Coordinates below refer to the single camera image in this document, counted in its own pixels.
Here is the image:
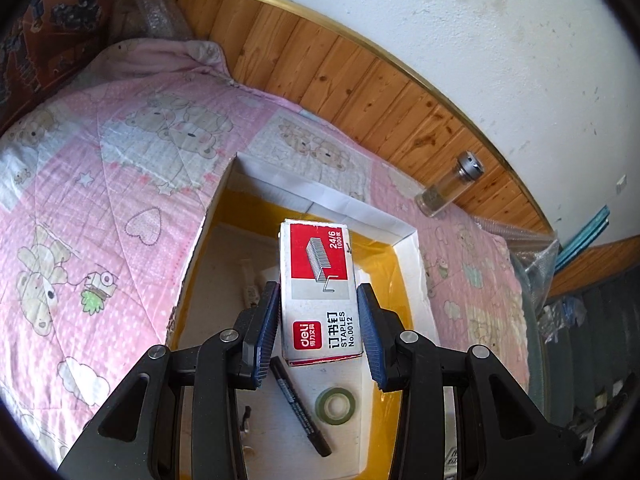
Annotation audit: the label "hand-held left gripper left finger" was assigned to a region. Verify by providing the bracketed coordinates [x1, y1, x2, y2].
[57, 281, 282, 480]

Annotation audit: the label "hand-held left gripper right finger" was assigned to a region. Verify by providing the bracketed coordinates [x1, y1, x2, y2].
[356, 282, 588, 480]

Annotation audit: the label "white glue tube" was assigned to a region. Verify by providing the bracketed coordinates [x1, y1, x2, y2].
[239, 259, 263, 306]

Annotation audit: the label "red and white staples box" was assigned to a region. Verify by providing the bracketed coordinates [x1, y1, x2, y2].
[277, 218, 365, 367]

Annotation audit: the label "green tape roll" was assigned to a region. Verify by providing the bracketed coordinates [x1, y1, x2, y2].
[315, 387, 358, 426]

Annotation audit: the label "black marker pen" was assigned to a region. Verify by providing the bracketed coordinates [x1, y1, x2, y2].
[270, 356, 332, 457]

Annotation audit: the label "white cardboard box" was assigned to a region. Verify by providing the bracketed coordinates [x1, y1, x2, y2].
[165, 152, 441, 480]

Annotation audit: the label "glass bottle with silver lid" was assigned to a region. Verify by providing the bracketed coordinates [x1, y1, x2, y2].
[415, 151, 483, 218]

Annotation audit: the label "large clear bubble wrap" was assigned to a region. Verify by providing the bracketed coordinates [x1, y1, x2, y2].
[475, 215, 561, 411]

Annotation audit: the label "clear plastic bag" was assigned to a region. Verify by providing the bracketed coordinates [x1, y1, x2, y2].
[540, 295, 588, 341]

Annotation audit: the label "pink bear printed blanket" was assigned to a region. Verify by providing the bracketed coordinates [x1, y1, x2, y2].
[0, 37, 531, 466]

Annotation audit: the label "teal boards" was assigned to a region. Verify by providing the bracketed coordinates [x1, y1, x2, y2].
[555, 205, 612, 271]

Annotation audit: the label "dark grey ribbed seat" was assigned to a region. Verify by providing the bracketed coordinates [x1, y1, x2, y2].
[545, 270, 640, 441]

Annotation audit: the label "small clear bubble wrap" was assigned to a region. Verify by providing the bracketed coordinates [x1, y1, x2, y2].
[112, 0, 193, 43]

